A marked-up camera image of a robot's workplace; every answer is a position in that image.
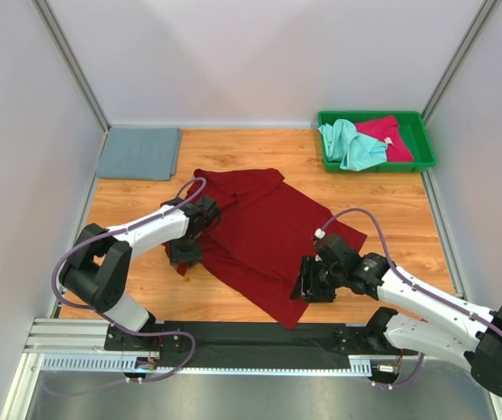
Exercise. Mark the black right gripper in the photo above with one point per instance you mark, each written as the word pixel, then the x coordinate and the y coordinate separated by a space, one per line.
pixel 306 289

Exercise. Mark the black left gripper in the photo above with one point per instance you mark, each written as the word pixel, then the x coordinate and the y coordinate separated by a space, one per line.
pixel 193 257

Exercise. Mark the dark red t shirt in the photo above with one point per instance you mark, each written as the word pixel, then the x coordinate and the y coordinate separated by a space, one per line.
pixel 266 228

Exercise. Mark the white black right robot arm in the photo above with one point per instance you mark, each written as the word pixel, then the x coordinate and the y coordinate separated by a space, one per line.
pixel 414 316

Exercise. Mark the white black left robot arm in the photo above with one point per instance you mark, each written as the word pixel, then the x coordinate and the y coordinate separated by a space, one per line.
pixel 96 270

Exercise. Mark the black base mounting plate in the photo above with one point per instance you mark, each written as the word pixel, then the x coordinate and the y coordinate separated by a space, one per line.
pixel 256 345

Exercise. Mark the folded grey blue t shirt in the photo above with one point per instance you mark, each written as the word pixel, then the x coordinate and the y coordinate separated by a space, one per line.
pixel 140 153

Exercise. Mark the teal t shirt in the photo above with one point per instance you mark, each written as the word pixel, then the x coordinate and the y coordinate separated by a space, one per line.
pixel 350 149

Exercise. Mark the pink t shirt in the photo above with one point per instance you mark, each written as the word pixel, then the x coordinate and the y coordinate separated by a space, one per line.
pixel 387 131

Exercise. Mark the green plastic tray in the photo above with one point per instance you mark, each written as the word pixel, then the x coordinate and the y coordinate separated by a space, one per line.
pixel 410 129

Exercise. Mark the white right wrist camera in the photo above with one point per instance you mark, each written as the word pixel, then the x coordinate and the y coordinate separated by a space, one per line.
pixel 319 234

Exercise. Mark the slotted grey cable duct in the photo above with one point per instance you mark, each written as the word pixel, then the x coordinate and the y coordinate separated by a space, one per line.
pixel 130 365

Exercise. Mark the aluminium front frame rail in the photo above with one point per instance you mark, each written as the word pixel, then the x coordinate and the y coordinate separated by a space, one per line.
pixel 83 336

